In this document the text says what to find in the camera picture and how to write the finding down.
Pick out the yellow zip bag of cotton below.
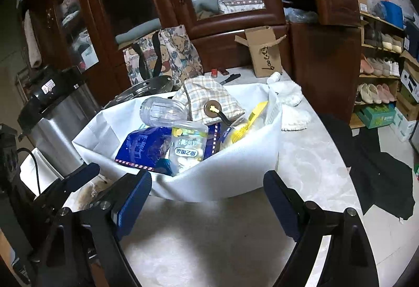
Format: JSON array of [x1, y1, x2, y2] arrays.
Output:
[[220, 101, 268, 150]]

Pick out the blue pad package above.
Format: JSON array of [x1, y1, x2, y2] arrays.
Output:
[[114, 123, 221, 176]]

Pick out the clear cotton pad pack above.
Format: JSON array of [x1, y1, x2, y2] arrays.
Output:
[[169, 120, 208, 176]]

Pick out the white fabric storage bin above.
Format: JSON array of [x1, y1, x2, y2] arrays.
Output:
[[71, 82, 284, 203]]

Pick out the clear plastic bottle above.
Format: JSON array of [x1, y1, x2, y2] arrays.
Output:
[[139, 97, 188, 127]]

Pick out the black cloth on floor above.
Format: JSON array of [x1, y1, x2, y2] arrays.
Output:
[[319, 115, 415, 220]]

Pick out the stainless steel bowl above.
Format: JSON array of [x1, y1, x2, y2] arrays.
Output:
[[104, 75, 173, 109]]

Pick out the round brown hand mirror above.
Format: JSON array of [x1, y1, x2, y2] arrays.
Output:
[[204, 100, 232, 126]]

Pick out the beige plaid cloth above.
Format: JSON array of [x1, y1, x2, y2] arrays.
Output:
[[173, 75, 246, 125]]

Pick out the white fluffy towel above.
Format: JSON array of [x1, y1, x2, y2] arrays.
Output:
[[265, 80, 311, 132]]

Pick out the green cardboard box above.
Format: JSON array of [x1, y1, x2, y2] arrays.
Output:
[[356, 104, 396, 129]]

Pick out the small white bottle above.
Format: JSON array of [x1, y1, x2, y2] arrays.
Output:
[[266, 72, 281, 85]]

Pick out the red lighter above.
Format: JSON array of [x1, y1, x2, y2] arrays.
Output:
[[211, 68, 218, 78]]

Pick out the bear print tote bag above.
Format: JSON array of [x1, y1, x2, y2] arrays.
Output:
[[124, 25, 204, 89]]

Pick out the black marker pen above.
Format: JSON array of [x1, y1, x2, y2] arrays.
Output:
[[220, 73, 241, 85]]

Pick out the open cardboard box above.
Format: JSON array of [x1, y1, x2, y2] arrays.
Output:
[[234, 26, 287, 78]]

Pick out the wooden shoe rack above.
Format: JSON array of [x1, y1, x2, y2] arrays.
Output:
[[349, 12, 418, 129]]

